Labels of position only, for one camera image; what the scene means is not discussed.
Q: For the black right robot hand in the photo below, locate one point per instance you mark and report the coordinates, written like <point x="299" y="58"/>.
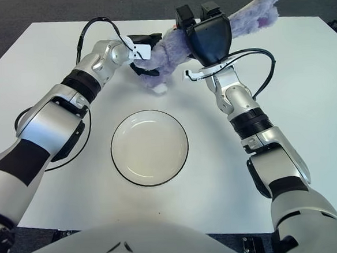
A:
<point x="211" y="39"/>

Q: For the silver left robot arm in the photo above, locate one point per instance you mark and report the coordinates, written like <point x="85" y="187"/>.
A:
<point x="55" y="120"/>

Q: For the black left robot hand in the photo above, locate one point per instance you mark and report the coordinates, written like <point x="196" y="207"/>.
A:
<point x="145" y="37"/>

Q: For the grey robot torso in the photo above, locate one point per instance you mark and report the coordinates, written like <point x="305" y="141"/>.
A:
<point x="165" y="242"/>

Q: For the white plate with black rim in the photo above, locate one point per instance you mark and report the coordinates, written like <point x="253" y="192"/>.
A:
<point x="149" y="148"/>

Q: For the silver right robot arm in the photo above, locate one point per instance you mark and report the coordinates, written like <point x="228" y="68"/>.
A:
<point x="274" y="153"/>

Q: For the purple plush bunny doll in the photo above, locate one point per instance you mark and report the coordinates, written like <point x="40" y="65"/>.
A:
<point x="169" y="51"/>

